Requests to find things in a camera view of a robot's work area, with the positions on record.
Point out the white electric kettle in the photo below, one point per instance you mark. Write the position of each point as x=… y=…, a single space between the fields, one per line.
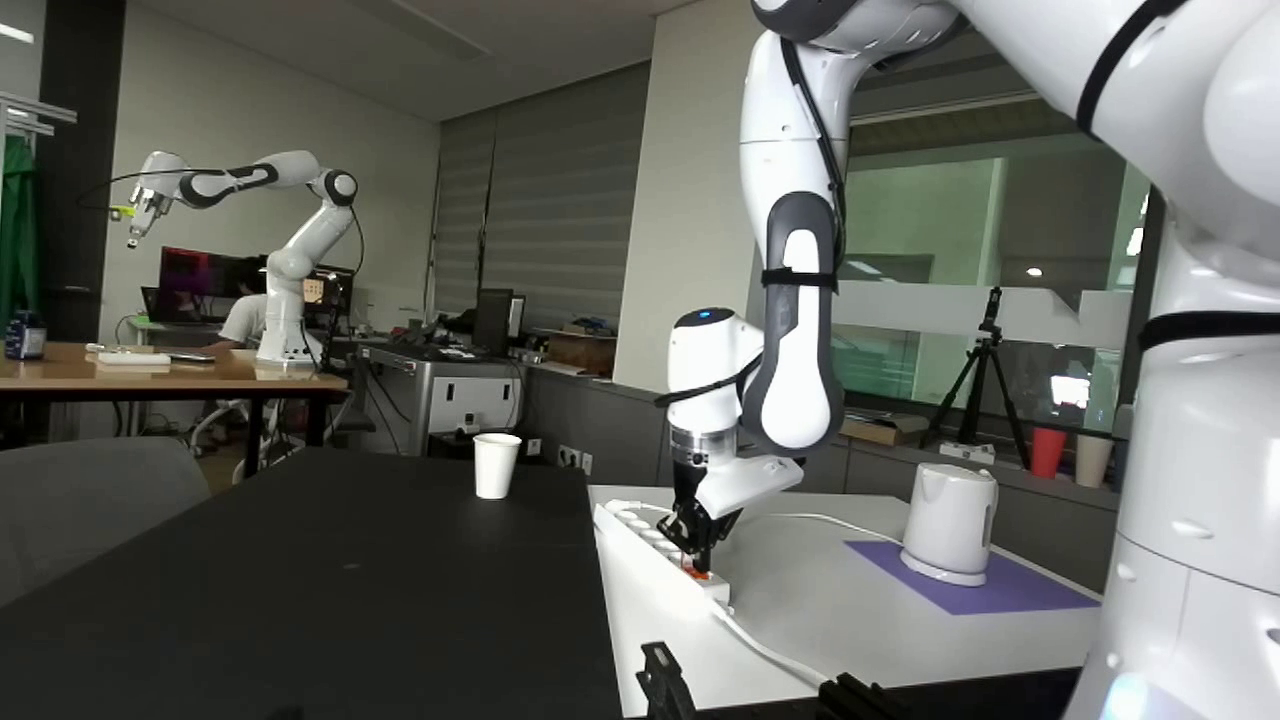
x=949 y=521

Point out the flat cardboard box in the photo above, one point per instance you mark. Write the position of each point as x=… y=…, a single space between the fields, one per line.
x=869 y=431

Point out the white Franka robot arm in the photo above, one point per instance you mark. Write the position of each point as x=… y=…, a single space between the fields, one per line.
x=1201 y=264

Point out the beige cup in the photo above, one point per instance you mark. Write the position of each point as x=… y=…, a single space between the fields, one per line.
x=1094 y=463

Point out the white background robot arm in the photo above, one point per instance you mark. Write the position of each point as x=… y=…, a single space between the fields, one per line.
x=286 y=284

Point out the wooden table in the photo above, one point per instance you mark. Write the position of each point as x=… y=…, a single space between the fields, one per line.
x=163 y=379

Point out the white power strip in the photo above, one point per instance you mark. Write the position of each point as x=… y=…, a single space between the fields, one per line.
x=642 y=525

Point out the purple mat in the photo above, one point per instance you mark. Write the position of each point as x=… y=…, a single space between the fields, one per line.
x=1027 y=589

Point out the dark computer monitor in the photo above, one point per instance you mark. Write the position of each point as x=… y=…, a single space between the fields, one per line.
x=202 y=283

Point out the seated person white shirt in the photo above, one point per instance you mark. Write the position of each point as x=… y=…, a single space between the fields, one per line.
x=240 y=321

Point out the white wall outlet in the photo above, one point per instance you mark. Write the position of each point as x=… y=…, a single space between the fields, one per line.
x=572 y=456

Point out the black camera tripod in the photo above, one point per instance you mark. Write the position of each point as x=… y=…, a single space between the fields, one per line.
x=982 y=382

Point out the grey metal cabinet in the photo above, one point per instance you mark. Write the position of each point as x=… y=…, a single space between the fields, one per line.
x=442 y=399

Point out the grey chair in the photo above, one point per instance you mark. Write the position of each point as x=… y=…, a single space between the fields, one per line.
x=81 y=505

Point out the white paper cup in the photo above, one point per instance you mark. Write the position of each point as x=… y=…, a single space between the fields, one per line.
x=499 y=464

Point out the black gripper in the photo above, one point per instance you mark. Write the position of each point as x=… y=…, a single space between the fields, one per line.
x=689 y=488

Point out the green cloth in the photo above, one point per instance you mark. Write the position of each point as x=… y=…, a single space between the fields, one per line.
x=18 y=227

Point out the black table clamp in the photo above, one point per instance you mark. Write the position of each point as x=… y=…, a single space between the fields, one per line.
x=863 y=696
x=665 y=680

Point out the red cup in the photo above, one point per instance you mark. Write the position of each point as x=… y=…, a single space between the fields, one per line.
x=1045 y=452

